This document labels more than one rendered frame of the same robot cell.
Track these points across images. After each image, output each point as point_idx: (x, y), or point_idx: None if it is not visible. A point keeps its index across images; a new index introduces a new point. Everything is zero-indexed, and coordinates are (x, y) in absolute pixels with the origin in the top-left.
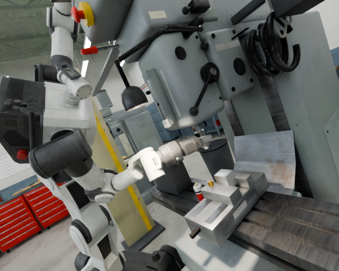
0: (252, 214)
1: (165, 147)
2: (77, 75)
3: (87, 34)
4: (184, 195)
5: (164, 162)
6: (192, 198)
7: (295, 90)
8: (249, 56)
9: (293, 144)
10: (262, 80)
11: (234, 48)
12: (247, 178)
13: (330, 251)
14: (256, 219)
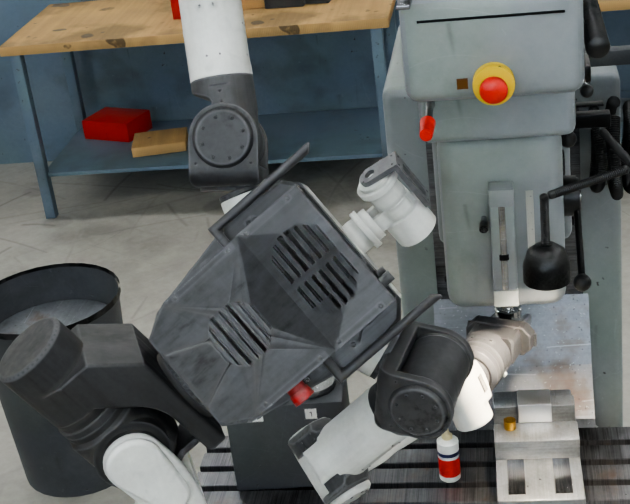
0: (587, 470)
1: (488, 349)
2: (428, 193)
3: (431, 91)
4: (370, 480)
5: (488, 383)
6: (409, 479)
7: (614, 217)
8: (604, 161)
9: (588, 325)
10: None
11: None
12: (574, 403)
13: None
14: (602, 476)
